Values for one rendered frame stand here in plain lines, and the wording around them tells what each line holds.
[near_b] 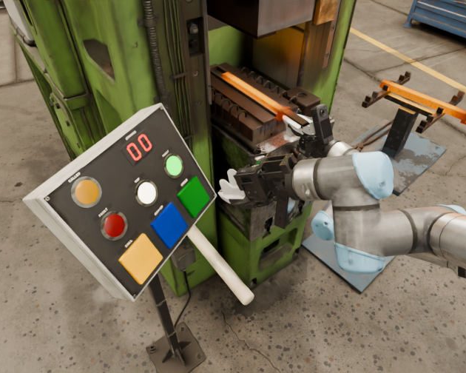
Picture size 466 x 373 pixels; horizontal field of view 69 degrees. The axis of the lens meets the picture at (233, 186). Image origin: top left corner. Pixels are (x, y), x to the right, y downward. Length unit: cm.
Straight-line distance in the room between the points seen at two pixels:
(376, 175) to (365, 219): 7
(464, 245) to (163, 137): 60
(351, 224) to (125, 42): 66
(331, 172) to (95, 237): 44
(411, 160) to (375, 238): 101
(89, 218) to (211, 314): 118
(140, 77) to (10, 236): 164
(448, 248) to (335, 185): 18
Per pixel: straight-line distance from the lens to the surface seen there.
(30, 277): 215
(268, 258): 174
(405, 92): 144
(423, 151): 164
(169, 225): 77
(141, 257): 74
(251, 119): 113
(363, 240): 57
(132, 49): 93
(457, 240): 56
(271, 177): 63
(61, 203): 66
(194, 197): 83
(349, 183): 56
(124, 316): 184
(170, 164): 79
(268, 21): 96
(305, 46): 133
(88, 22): 128
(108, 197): 70
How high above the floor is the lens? 161
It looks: 45 degrees down
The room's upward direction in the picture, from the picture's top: straight up
